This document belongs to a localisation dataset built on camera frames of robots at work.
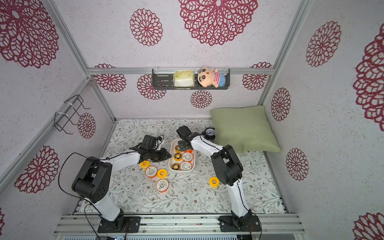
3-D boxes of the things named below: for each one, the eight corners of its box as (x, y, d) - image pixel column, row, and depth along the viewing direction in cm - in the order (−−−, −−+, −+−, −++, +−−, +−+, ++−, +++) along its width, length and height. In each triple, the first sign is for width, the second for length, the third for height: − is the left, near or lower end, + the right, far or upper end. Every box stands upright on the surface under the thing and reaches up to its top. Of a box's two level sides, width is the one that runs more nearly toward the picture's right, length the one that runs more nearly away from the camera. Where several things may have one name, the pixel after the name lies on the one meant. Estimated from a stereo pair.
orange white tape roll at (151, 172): (145, 178, 91) (144, 176, 90) (147, 167, 96) (146, 166, 94) (155, 178, 91) (155, 176, 90) (157, 167, 96) (156, 166, 94)
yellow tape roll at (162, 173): (157, 178, 91) (156, 177, 89) (158, 170, 95) (157, 168, 93) (166, 178, 91) (166, 177, 89) (167, 170, 95) (167, 168, 93)
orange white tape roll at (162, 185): (155, 192, 86) (155, 191, 84) (157, 180, 91) (157, 178, 89) (168, 192, 86) (167, 191, 84) (169, 180, 91) (168, 178, 89)
